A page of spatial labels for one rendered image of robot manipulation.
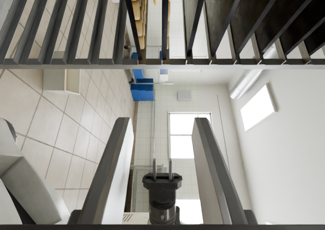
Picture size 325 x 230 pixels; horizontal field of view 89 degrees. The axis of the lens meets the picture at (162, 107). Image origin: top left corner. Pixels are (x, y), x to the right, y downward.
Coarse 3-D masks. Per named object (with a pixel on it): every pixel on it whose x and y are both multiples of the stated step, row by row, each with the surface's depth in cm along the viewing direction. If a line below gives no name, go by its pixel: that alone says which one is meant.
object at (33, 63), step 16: (16, 64) 63; (32, 64) 63; (64, 64) 63; (80, 64) 63; (112, 64) 63; (128, 64) 63; (160, 64) 63; (176, 64) 63; (208, 64) 63; (224, 64) 63; (256, 64) 63; (272, 64) 63; (320, 64) 63
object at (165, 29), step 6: (162, 0) 40; (168, 0) 40; (162, 6) 42; (162, 12) 43; (162, 18) 45; (162, 24) 47; (162, 30) 49; (162, 36) 51; (162, 42) 54; (162, 48) 56; (162, 54) 59
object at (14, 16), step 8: (16, 0) 72; (24, 0) 74; (16, 8) 72; (24, 8) 72; (8, 16) 68; (16, 16) 71; (8, 24) 68; (16, 24) 69; (0, 32) 65; (8, 32) 68; (0, 40) 65; (8, 40) 66; (0, 48) 65; (8, 48) 65; (0, 56) 64; (0, 64) 63
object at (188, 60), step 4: (184, 16) 67; (184, 20) 67; (184, 24) 66; (184, 28) 65; (184, 32) 65; (184, 36) 65; (184, 40) 65; (184, 44) 65; (192, 56) 64; (188, 60) 63; (192, 60) 63; (188, 64) 62; (192, 64) 62
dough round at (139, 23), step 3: (135, 21) 51; (138, 21) 51; (141, 21) 53; (138, 24) 51; (141, 24) 53; (138, 27) 51; (141, 27) 53; (138, 30) 52; (141, 30) 53; (138, 33) 53; (141, 33) 53
